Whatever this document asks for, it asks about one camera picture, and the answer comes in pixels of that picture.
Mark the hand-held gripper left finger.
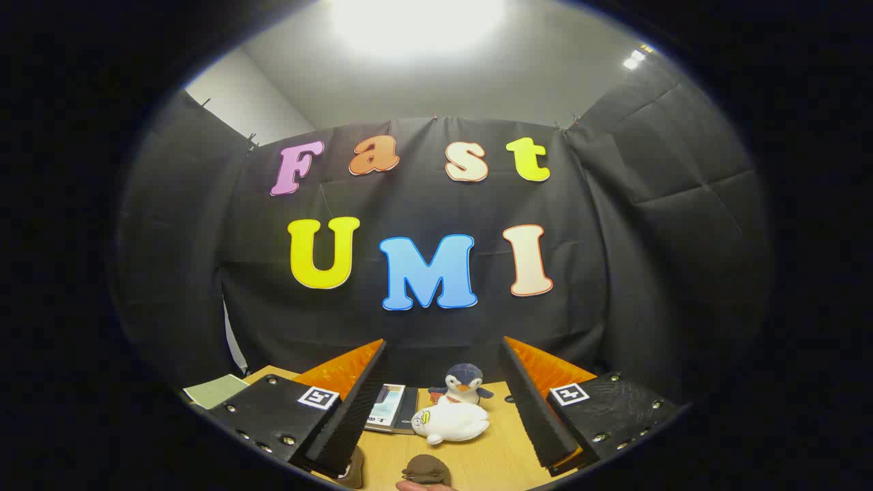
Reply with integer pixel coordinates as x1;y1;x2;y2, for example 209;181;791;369
208;339;390;478

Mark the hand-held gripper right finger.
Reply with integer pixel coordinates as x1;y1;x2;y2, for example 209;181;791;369
501;336;683;476

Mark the brown fuzzy shoe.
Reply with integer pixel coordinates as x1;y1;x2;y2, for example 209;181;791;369
338;447;365;489
401;454;453;486

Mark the green fabric storage box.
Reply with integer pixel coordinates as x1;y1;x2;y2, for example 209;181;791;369
183;374;250;411

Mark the book with teal cover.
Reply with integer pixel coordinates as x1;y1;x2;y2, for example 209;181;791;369
365;384;407;432

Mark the penguin plush toy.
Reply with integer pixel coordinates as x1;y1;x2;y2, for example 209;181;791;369
428;363;494;407

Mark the white seal plush toy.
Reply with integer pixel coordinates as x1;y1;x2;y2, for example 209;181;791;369
411;396;491;447

